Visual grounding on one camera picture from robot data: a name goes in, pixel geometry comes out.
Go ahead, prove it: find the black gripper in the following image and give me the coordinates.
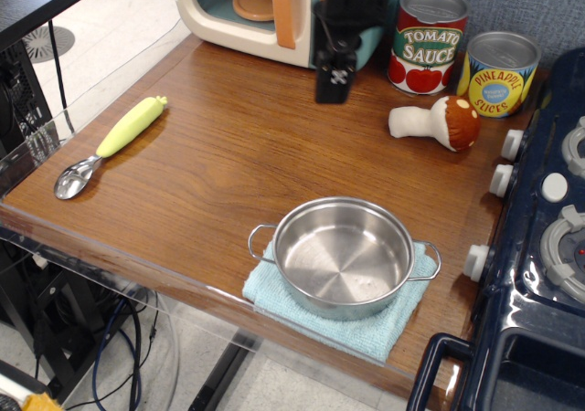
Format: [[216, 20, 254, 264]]
[[312, 0, 396, 104]]

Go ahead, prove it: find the yellow-handled metal spoon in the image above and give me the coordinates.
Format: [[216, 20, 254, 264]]
[[53, 96, 168, 200]]

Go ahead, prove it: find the toy microwave oven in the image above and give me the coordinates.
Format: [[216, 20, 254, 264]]
[[176, 0, 398, 70]]

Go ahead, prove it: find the orange microwave turntable plate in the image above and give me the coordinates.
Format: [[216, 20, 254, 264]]
[[232, 0, 274, 22]]

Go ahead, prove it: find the tomato sauce can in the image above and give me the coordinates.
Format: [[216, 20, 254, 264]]
[[388, 0, 470, 95]]

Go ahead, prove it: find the plush mushroom toy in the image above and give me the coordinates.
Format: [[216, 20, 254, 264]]
[[388, 96, 481, 153]]

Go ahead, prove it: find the pineapple slices can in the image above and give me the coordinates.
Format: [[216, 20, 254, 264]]
[[456, 31, 541, 118]]

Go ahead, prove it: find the white stove knob upper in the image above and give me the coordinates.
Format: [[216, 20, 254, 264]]
[[501, 130, 524, 162]]

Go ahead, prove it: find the white stove knob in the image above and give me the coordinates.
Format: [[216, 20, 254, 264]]
[[489, 164, 513, 198], [501, 130, 524, 162], [463, 245, 490, 282]]

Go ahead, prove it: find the stainless steel pot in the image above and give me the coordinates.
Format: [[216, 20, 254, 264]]
[[267, 196, 442, 321]]

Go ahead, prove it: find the white stove knob middle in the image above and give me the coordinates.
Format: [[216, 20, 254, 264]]
[[489, 164, 513, 198]]

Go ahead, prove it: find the white stove knob lower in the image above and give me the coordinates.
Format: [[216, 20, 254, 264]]
[[463, 245, 490, 282]]

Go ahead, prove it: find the light blue cloth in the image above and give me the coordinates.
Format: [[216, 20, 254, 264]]
[[242, 244, 429, 364]]

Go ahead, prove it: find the round floor vent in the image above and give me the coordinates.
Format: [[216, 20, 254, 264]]
[[23, 26, 75, 64]]

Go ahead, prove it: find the table leg base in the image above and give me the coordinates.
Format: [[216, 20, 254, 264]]
[[187, 330, 262, 411]]

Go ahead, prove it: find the dark blue toy stove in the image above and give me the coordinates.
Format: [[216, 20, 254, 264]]
[[408, 48, 584, 410]]

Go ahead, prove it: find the blue cable on floor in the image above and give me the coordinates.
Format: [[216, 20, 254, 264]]
[[90, 297, 143, 411]]

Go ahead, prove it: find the black cable on floor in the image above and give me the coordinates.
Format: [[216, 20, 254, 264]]
[[63, 291, 161, 411]]

